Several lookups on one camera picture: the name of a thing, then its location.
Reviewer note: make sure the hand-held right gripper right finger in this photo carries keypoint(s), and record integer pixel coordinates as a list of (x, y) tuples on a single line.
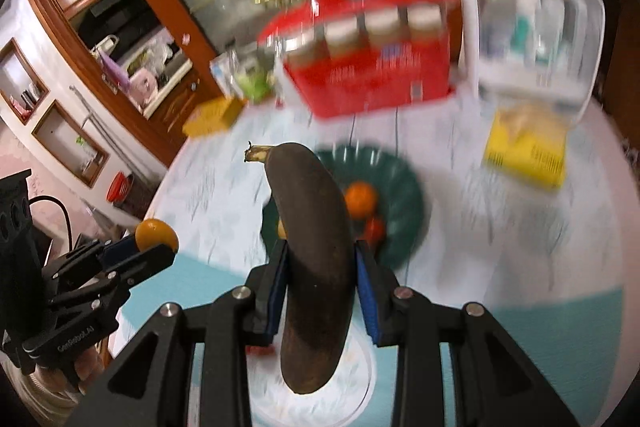
[(367, 294)]

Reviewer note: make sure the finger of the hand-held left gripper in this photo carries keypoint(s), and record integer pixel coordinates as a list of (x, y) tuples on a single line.
[(117, 249), (150, 264)]

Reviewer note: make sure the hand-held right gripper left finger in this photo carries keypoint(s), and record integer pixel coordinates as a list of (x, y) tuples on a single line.
[(279, 297)]

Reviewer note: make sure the small yellow orange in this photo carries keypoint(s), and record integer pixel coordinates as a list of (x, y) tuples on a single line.
[(157, 232)]

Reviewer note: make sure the dark overripe banana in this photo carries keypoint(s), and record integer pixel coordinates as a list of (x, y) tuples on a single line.
[(315, 257)]

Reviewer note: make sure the dark green scalloped plate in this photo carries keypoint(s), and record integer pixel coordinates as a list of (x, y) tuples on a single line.
[(400, 207)]

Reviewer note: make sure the large deep orange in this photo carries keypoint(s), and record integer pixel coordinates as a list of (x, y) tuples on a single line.
[(360, 199)]

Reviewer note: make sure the person's left hand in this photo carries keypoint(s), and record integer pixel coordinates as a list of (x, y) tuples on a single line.
[(87, 364)]

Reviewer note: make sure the metal pole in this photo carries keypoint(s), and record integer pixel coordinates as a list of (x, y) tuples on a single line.
[(115, 134)]

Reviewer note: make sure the tree print tablecloth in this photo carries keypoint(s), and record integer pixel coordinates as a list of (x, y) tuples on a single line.
[(475, 232)]

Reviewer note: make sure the yellow tin box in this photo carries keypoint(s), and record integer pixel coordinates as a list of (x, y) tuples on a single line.
[(215, 117)]

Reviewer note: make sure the pink bag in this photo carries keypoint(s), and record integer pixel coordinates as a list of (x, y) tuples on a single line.
[(142, 88)]

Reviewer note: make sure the teal striped table runner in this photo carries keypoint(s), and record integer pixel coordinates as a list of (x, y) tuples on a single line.
[(550, 337)]

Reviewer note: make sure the small white card box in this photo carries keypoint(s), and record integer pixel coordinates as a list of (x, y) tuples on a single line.
[(224, 74)]

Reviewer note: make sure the yellow tissue box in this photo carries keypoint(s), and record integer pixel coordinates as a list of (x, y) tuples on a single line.
[(525, 152)]

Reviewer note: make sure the red pack of jars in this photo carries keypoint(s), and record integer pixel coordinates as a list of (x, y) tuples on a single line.
[(360, 82)]

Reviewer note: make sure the white lidded brown jar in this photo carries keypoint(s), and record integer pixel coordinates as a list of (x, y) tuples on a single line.
[(383, 29), (342, 38), (310, 52), (424, 24)]

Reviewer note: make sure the white storage box clear lid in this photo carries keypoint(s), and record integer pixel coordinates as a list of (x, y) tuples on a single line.
[(530, 22)]

